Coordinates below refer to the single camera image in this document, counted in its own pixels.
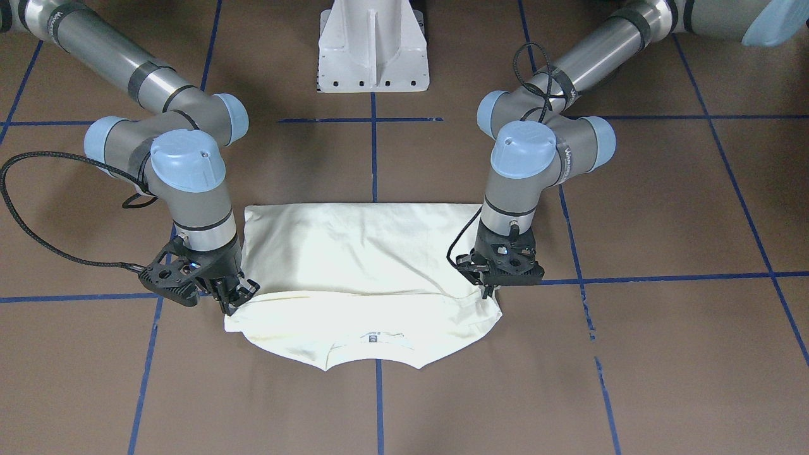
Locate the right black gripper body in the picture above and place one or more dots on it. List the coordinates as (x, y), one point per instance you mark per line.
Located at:
(222, 264)

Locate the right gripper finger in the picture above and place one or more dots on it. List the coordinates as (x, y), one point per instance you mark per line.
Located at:
(224, 294)
(241, 293)

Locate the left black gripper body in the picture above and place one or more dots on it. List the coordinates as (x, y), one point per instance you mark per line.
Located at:
(469, 264)

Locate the cream cat print shirt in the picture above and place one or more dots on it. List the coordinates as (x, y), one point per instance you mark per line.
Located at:
(341, 282)

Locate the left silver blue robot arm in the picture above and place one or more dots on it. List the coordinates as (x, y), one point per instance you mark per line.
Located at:
(537, 147)

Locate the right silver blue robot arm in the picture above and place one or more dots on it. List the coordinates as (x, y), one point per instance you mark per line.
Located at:
(174, 156)

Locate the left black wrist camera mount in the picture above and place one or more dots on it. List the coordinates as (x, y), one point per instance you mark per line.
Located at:
(505, 269)

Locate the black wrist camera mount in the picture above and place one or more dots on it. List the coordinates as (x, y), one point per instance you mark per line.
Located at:
(505, 269)
(176, 275)

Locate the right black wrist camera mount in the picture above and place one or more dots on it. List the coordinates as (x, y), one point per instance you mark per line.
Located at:
(176, 275)

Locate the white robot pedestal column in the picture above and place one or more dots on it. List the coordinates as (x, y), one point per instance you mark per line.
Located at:
(373, 46)

